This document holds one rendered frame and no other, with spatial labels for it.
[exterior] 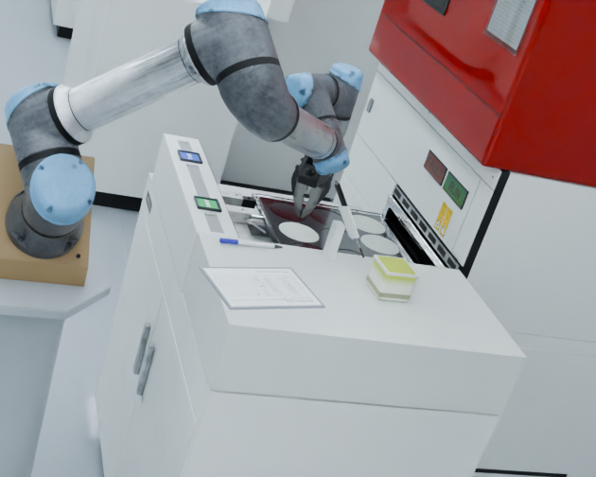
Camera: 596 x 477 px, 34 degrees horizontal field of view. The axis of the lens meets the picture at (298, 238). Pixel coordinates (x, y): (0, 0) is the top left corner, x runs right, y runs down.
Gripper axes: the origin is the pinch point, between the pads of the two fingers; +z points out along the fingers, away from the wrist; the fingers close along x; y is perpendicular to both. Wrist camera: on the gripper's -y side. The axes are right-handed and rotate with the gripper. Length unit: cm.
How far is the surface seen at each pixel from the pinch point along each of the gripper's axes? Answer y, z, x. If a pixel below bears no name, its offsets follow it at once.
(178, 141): 18.9, 1.7, 38.7
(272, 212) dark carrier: 11.6, 7.4, 8.6
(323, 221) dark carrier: 17.4, 7.4, -3.2
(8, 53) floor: 298, 97, 239
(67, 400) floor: 27, 97, 55
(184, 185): -6.2, 1.3, 26.7
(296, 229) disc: 7.0, 7.3, 0.9
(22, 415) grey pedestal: -46, 47, 37
